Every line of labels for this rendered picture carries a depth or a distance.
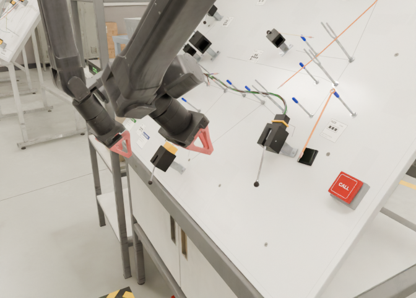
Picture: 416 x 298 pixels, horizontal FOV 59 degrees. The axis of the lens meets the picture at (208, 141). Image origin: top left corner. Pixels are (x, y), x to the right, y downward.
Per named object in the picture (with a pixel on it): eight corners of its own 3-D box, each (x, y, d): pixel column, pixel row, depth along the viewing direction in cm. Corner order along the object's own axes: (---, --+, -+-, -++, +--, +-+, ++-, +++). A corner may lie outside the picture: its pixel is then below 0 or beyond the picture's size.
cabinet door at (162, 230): (179, 287, 134) (176, 208, 121) (132, 214, 178) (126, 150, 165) (184, 285, 135) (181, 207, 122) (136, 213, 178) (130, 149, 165)
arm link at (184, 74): (99, 69, 58) (119, 117, 56) (154, 28, 54) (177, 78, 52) (142, 81, 69) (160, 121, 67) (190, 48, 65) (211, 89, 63)
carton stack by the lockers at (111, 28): (102, 62, 804) (98, 23, 772) (96, 61, 828) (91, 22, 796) (137, 59, 854) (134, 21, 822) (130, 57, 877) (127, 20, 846)
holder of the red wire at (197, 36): (210, 43, 143) (191, 25, 137) (223, 53, 133) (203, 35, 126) (202, 52, 144) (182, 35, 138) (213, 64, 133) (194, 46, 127)
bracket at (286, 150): (279, 153, 91) (268, 144, 88) (283, 145, 92) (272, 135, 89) (293, 157, 88) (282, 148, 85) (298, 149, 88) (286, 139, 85)
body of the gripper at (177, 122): (181, 112, 75) (157, 88, 71) (210, 119, 67) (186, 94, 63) (163, 137, 74) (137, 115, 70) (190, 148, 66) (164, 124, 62)
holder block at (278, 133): (265, 150, 88) (256, 142, 86) (276, 130, 89) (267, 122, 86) (278, 154, 85) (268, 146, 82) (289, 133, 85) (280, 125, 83)
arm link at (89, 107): (65, 99, 90) (74, 104, 86) (88, 82, 92) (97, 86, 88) (82, 119, 94) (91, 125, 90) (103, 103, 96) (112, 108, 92)
